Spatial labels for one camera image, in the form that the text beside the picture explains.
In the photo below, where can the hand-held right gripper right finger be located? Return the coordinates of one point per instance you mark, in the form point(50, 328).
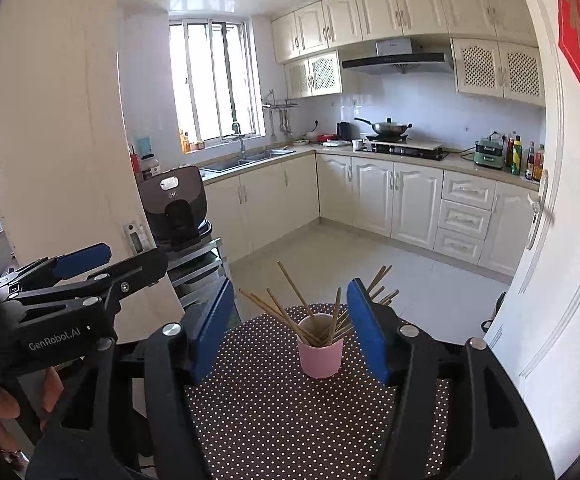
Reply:
point(365, 330)

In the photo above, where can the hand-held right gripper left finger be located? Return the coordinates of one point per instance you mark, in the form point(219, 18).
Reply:
point(215, 325)

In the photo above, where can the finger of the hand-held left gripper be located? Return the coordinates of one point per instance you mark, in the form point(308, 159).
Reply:
point(140, 270)
point(82, 260)

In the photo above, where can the bunch of wooden chopsticks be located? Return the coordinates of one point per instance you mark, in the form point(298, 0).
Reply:
point(336, 310)

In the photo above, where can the pink cup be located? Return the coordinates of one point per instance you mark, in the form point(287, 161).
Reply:
point(320, 360)

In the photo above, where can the metal rack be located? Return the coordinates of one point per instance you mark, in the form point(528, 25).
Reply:
point(200, 270)

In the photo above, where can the brown rice cooker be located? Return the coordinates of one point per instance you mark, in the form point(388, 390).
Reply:
point(172, 195)

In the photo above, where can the brown dotted tablecloth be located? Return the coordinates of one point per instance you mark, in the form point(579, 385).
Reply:
point(280, 410)

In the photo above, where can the cream lower kitchen cabinets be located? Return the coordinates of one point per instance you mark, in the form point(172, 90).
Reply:
point(410, 200)

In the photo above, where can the cream kitchen cabinets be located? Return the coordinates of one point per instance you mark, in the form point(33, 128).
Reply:
point(410, 200)
point(420, 5)

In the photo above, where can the kitchen sink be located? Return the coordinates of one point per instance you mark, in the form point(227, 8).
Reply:
point(245, 160)

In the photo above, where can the sink faucet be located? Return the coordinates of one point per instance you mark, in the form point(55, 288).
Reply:
point(240, 140)

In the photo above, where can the black gas stove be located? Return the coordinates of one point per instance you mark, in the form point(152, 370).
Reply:
point(405, 150)

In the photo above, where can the white mug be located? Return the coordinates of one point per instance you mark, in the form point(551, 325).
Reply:
point(357, 145)

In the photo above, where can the black kettle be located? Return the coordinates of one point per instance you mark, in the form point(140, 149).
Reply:
point(344, 131)

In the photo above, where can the wok with lid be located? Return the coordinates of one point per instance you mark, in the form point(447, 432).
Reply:
point(387, 127)

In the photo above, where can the kitchen window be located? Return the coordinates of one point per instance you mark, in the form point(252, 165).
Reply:
point(215, 80)

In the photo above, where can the white door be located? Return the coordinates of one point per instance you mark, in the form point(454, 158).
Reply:
point(560, 260)

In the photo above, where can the green countertop appliance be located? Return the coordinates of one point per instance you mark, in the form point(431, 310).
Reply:
point(489, 152)

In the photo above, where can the red capped bottle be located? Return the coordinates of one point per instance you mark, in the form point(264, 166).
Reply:
point(508, 152)

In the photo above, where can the yellow green bottle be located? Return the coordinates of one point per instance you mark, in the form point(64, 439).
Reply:
point(517, 157)

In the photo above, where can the range hood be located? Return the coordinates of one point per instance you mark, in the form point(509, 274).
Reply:
point(400, 60)

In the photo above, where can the cream upper kitchen cabinets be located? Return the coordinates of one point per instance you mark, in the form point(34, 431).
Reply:
point(420, 5)

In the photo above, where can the wall utensil rack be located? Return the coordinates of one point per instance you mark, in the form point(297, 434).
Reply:
point(280, 110)

